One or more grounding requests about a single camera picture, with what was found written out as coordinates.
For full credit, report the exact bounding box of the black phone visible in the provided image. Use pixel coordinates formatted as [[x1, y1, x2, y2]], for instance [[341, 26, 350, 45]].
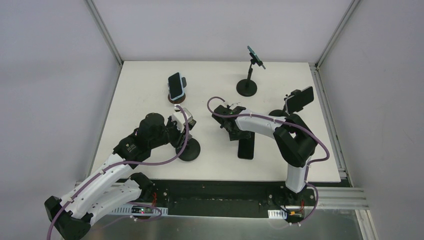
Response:
[[237, 132, 255, 160], [285, 86, 315, 115]]

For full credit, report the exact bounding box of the black round-base phone stand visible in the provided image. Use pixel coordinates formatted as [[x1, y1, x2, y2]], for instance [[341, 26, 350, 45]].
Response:
[[173, 132, 201, 162]]

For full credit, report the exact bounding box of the teal phone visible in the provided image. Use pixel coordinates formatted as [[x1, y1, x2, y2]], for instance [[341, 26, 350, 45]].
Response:
[[247, 45, 266, 70]]

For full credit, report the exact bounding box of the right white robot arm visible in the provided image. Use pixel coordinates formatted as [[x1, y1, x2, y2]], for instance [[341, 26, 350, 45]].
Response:
[[212, 105, 318, 205]]

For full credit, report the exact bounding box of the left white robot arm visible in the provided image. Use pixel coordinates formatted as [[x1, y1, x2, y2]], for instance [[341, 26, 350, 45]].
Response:
[[44, 108, 196, 240]]

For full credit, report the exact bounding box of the brown-base phone holder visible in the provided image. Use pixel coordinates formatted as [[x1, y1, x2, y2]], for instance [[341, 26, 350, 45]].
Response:
[[167, 72, 187, 104]]

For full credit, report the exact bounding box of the blue-cased phone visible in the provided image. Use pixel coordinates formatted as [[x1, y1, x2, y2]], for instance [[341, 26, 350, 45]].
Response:
[[167, 72, 185, 101]]

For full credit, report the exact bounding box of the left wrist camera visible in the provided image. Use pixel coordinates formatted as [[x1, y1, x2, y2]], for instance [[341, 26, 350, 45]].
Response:
[[171, 107, 196, 133]]

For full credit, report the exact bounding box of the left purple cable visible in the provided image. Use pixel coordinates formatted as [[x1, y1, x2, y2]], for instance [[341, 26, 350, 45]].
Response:
[[46, 105, 190, 240]]

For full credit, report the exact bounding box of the purple cable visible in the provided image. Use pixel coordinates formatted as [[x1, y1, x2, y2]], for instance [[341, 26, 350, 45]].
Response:
[[206, 96, 331, 226], [46, 105, 190, 240]]

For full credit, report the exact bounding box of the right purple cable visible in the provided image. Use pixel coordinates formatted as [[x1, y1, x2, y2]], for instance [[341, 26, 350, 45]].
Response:
[[206, 96, 331, 226]]

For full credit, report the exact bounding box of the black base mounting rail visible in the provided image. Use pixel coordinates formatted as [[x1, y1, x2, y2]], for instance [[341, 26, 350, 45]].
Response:
[[138, 179, 317, 219]]

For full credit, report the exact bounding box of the left white cable duct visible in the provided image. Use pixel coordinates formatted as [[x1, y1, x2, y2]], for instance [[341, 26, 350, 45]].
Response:
[[109, 204, 169, 217]]

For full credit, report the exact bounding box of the white cable duct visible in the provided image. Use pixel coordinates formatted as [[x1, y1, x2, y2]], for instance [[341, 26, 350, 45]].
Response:
[[109, 204, 169, 217], [267, 209, 288, 220]]

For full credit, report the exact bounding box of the right white cable duct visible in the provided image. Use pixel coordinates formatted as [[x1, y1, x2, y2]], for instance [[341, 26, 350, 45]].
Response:
[[267, 209, 288, 220]]

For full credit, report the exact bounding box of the right aluminium frame post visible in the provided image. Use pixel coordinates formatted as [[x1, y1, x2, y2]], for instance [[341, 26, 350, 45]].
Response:
[[314, 0, 362, 70]]

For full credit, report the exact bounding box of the aluminium frame post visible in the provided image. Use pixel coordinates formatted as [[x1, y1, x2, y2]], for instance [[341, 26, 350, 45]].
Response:
[[314, 0, 362, 70], [84, 0, 124, 68]]

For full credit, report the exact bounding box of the left aluminium frame post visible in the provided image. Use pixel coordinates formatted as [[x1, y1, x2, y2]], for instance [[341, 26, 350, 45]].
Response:
[[84, 0, 124, 68]]

